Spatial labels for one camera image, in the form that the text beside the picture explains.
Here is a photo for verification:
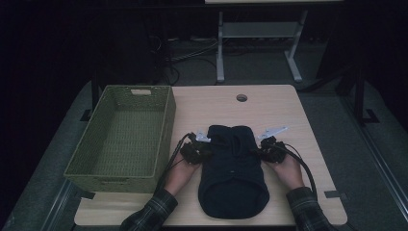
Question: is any metal floor rail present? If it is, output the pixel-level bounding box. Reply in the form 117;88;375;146
340;95;408;222
40;179;79;231

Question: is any person's right hand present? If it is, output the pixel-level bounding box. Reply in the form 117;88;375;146
264;155;306;192

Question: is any black metal stand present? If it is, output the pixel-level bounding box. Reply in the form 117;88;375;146
79;75;101;122
336;68;380;127

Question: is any white metal rack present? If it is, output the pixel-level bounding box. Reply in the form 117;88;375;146
204;0;344;84

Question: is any green woven basket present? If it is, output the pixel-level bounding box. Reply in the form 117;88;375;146
63;84;177;194

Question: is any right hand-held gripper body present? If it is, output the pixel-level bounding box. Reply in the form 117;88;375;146
256;125;290;164

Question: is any dark knit garment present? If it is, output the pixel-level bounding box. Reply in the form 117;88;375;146
197;124;270;220

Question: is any bundle of floor cables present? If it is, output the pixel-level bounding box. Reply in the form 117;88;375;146
148;35;219;86

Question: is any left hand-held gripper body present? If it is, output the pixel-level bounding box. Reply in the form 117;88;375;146
179;129;212;166

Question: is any person's left hand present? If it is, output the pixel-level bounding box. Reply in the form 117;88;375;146
165;156;202;197

